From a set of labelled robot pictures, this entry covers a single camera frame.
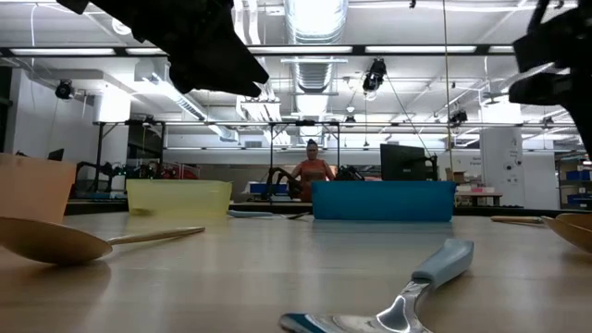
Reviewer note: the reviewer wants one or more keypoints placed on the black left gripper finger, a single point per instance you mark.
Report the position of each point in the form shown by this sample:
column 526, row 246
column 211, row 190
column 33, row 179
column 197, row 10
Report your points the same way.
column 203, row 83
column 231, row 65

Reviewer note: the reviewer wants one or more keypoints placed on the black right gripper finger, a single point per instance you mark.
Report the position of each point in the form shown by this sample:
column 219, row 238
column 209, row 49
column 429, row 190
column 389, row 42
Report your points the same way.
column 546, row 90

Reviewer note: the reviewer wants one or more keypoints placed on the yellow plastic bin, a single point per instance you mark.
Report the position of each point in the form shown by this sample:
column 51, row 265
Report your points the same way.
column 180, row 196

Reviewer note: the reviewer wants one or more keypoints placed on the black background robot arm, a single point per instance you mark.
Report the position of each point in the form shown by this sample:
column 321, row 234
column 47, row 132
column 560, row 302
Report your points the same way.
column 279, row 172

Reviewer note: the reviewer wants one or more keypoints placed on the black overhead light bar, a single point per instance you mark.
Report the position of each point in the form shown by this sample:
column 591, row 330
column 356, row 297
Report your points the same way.
column 121, row 51

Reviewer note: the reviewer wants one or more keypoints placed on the black hanging spotlight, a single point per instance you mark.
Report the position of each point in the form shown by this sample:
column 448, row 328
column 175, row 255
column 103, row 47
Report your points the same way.
column 459, row 117
column 374, row 76
column 65, row 90

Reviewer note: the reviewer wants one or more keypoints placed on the white ceiling air unit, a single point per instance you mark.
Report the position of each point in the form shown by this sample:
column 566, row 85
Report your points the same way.
column 112, row 106

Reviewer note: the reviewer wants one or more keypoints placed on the white pillar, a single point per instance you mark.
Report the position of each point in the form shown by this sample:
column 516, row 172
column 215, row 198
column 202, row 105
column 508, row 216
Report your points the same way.
column 501, row 185

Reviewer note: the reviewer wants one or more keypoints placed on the blue background bin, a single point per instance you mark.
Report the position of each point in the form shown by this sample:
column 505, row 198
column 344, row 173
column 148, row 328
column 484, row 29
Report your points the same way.
column 259, row 188

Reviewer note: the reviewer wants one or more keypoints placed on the person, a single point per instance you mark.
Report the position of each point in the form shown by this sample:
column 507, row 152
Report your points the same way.
column 313, row 171

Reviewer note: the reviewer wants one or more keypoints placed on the black background equipment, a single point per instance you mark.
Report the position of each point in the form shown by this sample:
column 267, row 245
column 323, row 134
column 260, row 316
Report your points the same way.
column 349, row 173

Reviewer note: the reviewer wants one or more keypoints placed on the black computer monitor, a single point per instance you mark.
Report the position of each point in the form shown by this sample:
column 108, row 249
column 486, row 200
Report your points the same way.
column 402, row 162

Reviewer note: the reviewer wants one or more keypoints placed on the small black monitor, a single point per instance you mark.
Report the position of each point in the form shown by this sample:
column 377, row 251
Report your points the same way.
column 56, row 155

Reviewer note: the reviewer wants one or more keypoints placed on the teal plastic bin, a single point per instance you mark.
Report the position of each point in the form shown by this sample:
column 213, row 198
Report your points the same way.
column 384, row 201

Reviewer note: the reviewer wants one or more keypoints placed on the orange plastic bin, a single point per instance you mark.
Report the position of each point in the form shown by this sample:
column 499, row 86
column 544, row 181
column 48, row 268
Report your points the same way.
column 32, row 189

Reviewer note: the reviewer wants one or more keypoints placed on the silver round ceiling duct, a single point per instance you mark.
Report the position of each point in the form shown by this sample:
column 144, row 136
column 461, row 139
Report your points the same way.
column 314, row 74

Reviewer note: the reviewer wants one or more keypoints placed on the black background rig frame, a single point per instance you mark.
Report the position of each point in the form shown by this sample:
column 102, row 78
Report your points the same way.
column 98, row 148

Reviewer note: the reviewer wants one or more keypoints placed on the black aluminium table frame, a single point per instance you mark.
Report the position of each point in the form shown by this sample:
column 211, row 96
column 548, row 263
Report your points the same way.
column 268, row 206

